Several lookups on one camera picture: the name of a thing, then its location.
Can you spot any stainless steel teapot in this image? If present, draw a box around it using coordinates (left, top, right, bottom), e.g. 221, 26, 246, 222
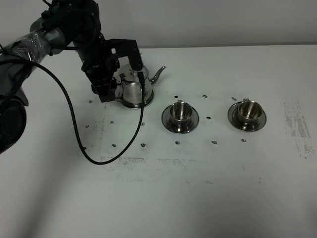
115, 64, 166, 104

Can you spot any steel teacup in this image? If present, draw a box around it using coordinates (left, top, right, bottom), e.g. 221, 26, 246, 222
169, 100, 193, 124
237, 99, 264, 124

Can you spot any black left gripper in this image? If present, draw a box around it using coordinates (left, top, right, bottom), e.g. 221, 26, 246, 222
75, 34, 119, 103

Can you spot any steel teacup left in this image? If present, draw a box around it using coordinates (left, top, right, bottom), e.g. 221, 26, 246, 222
169, 100, 193, 124

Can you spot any steel teacup right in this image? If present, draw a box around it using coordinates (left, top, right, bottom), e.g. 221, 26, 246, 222
237, 99, 264, 124

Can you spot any steel teapot saucer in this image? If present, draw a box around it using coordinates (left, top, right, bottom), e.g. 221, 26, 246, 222
120, 91, 155, 109

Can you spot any steel saucer left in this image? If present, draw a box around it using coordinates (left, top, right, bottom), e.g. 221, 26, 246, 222
161, 105, 199, 134

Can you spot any steel saucer right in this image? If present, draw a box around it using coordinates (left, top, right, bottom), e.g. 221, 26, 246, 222
227, 99, 267, 132

